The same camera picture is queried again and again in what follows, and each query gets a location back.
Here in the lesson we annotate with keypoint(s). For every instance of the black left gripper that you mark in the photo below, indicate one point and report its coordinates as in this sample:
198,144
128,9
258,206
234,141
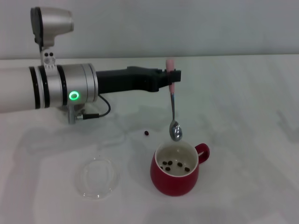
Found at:
123,80

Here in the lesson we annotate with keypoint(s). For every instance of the red mug white inside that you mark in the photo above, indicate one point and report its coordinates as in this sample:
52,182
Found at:
172,184

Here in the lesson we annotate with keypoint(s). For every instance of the clear glass saucer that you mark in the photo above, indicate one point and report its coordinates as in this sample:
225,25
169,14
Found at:
98,179

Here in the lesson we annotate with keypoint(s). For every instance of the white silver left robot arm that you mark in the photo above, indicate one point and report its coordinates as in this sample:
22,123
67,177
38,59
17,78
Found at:
23,86

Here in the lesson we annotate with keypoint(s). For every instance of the loose coffee bean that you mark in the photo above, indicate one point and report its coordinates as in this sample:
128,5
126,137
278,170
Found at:
146,133

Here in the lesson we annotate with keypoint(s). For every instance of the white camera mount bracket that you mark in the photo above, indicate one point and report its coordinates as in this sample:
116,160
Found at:
48,59

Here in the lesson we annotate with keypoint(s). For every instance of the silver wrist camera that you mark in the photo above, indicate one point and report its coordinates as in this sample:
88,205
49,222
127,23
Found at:
56,21

